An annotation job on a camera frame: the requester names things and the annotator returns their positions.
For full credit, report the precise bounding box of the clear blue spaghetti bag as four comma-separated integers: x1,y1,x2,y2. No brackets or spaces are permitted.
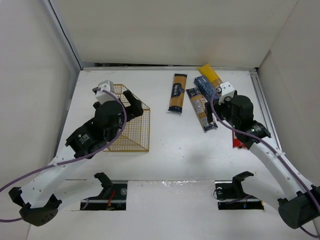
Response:
186,87,218,133

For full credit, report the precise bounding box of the blue pasta box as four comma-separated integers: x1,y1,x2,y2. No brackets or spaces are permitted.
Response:
194,75,220,98

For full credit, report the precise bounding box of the red spaghetti bag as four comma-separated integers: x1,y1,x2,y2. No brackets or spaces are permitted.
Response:
232,131,247,149

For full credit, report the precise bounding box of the dark blue spaghetti bag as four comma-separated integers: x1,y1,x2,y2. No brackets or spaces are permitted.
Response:
168,73,188,114

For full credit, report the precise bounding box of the yellow spaghetti bag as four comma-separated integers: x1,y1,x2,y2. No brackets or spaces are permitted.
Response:
198,64,223,89

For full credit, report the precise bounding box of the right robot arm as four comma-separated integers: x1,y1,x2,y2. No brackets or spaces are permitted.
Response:
205,95,320,229

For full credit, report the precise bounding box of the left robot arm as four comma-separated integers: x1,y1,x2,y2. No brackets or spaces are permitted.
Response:
8,87,144,227

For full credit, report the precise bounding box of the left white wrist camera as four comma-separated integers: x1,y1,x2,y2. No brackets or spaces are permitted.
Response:
92,80,116,105

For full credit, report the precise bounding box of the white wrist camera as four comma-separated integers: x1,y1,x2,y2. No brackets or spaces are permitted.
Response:
218,81,237,105
92,80,116,105

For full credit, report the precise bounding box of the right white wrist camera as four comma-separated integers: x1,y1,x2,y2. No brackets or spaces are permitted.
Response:
218,81,237,105

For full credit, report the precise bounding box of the aluminium rail right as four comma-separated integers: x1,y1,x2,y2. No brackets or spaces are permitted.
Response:
249,67,288,161

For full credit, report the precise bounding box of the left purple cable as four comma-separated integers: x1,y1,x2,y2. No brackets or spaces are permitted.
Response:
0,87,128,223

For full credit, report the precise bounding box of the purple cable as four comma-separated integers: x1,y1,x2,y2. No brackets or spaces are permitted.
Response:
0,87,128,223
209,87,320,238

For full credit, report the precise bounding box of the yellow wire shelf basket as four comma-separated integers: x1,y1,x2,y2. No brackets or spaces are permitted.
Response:
102,83,151,153

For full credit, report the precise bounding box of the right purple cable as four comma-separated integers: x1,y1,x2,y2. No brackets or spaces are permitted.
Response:
209,87,320,238

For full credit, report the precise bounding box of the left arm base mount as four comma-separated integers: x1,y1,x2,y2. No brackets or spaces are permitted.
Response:
80,172,128,211

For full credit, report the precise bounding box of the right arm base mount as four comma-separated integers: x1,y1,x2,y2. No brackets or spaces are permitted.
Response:
212,171,264,211

